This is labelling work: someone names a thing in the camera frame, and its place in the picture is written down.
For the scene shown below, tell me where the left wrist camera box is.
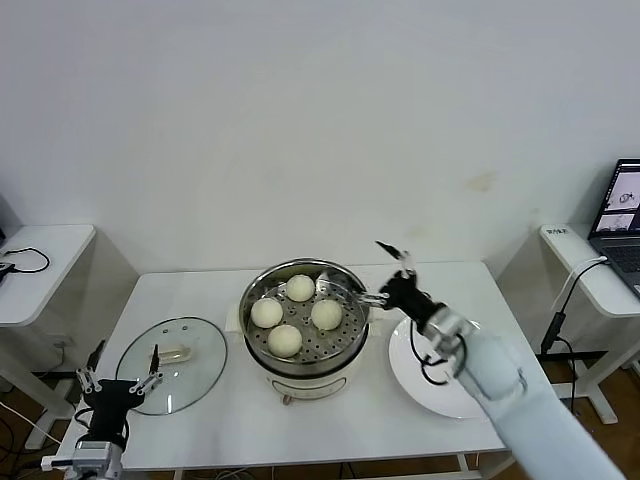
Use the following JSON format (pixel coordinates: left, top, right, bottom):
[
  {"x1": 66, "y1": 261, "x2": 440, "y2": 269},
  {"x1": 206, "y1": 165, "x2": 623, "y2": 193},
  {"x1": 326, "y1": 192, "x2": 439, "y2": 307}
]
[{"x1": 40, "y1": 438, "x2": 125, "y2": 471}]

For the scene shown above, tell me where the white side table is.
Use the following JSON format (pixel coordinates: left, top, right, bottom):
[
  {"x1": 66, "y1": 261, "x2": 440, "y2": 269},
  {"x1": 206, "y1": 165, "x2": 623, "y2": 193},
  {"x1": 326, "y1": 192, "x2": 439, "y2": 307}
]
[
  {"x1": 538, "y1": 223, "x2": 640, "y2": 426},
  {"x1": 0, "y1": 224, "x2": 96, "y2": 451}
]

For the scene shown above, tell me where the black cable with adapter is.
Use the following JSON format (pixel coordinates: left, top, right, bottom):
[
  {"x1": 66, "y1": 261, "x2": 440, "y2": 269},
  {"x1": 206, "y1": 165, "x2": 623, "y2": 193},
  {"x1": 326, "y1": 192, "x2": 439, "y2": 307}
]
[{"x1": 539, "y1": 257, "x2": 609, "y2": 359}]

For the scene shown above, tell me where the white rectangular table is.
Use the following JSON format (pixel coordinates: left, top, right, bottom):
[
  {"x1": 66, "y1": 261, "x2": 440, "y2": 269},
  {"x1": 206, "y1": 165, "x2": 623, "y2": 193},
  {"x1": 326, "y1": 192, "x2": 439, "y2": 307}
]
[{"x1": 52, "y1": 259, "x2": 576, "y2": 480}]

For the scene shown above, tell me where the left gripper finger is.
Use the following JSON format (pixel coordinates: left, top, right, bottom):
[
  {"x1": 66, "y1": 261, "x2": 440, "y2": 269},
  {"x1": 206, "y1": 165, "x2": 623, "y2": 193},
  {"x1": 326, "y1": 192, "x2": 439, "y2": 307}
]
[
  {"x1": 74, "y1": 339, "x2": 107, "y2": 396},
  {"x1": 128, "y1": 343, "x2": 165, "y2": 396}
]

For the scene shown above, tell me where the stainless steel steamer basket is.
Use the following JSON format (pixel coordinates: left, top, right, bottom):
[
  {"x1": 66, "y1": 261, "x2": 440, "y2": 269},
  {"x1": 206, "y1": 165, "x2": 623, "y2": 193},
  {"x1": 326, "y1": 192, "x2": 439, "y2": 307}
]
[{"x1": 237, "y1": 258, "x2": 371, "y2": 365}]

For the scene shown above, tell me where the white round plate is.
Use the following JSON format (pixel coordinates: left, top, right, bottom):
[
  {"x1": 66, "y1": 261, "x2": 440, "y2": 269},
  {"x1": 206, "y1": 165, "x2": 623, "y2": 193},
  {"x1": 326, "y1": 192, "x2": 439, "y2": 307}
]
[{"x1": 387, "y1": 314, "x2": 501, "y2": 420}]

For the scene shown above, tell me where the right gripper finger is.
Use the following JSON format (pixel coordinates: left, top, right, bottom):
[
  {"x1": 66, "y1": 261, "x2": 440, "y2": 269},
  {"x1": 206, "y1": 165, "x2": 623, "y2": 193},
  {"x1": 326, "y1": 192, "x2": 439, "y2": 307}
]
[
  {"x1": 349, "y1": 289, "x2": 392, "y2": 309},
  {"x1": 374, "y1": 240, "x2": 419, "y2": 281}
]

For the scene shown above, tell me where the white floor cable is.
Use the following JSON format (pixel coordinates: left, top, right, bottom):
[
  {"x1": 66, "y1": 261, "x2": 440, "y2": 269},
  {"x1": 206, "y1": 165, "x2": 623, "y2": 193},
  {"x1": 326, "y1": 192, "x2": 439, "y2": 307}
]
[{"x1": 0, "y1": 402, "x2": 64, "y2": 444}]

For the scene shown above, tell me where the black looped cable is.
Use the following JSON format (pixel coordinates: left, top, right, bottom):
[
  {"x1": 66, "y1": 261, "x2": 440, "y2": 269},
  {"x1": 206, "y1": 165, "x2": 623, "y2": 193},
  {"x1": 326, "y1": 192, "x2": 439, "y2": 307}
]
[{"x1": 0, "y1": 248, "x2": 49, "y2": 276}]

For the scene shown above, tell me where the cream electric cooker pot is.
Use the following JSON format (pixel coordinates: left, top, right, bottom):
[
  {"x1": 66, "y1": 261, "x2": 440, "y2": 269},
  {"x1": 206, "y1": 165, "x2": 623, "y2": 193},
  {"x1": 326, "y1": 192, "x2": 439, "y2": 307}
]
[{"x1": 223, "y1": 292, "x2": 386, "y2": 407}]

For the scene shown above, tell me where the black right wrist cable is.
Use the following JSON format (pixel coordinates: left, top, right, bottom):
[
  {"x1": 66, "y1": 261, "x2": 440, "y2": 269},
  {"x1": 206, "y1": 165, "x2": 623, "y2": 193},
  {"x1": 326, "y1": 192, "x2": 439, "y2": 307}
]
[{"x1": 408, "y1": 317, "x2": 467, "y2": 387}]

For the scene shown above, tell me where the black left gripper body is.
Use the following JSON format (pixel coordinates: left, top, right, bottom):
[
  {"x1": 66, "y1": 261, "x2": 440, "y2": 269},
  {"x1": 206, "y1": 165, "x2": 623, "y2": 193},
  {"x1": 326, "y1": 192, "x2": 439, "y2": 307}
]
[{"x1": 82, "y1": 378, "x2": 151, "y2": 441}]

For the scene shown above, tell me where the dark grey open laptop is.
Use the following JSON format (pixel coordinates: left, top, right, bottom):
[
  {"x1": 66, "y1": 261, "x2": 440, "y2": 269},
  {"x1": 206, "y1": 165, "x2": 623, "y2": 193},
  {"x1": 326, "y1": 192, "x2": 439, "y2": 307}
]
[
  {"x1": 0, "y1": 198, "x2": 20, "y2": 289},
  {"x1": 587, "y1": 158, "x2": 640, "y2": 299}
]

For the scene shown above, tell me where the white flat cable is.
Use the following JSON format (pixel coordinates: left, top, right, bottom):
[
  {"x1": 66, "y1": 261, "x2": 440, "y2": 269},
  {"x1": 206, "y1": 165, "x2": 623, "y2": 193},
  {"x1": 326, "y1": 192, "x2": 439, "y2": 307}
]
[{"x1": 549, "y1": 254, "x2": 609, "y2": 312}]

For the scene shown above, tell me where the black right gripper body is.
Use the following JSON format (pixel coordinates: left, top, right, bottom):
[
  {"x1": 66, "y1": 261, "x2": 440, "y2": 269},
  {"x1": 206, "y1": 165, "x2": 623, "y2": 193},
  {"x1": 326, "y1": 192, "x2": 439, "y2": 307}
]
[{"x1": 378, "y1": 270, "x2": 440, "y2": 331}]

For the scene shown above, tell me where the round glass pot lid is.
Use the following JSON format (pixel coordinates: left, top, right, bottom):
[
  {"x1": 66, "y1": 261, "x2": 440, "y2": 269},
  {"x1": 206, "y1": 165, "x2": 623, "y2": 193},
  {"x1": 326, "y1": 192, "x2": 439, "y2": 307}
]
[{"x1": 113, "y1": 315, "x2": 227, "y2": 418}]

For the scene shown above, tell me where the white steamed baozi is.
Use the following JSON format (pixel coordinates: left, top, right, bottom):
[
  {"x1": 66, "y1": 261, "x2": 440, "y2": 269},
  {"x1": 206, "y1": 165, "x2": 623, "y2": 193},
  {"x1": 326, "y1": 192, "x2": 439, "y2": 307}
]
[
  {"x1": 310, "y1": 298, "x2": 345, "y2": 331},
  {"x1": 249, "y1": 298, "x2": 285, "y2": 330},
  {"x1": 266, "y1": 323, "x2": 304, "y2": 359},
  {"x1": 285, "y1": 273, "x2": 316, "y2": 302}
]

